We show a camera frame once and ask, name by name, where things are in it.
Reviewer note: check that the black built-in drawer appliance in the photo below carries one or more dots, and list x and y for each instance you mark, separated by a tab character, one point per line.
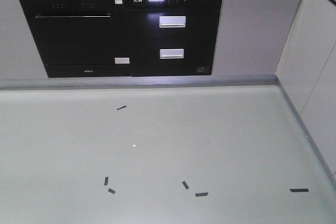
146	38

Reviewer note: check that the black built-in dishwasher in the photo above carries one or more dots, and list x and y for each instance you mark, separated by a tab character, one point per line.
78	38

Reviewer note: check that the grey cabinet door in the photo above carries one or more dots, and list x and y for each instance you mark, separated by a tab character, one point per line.
251	36

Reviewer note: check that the silver lower drawer handle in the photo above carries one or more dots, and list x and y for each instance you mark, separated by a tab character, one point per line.
171	53

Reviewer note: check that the silver drawer handle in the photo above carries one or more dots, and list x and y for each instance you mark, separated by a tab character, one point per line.
172	21
171	53

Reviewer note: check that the silver upper drawer handle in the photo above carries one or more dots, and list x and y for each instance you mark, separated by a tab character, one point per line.
172	21

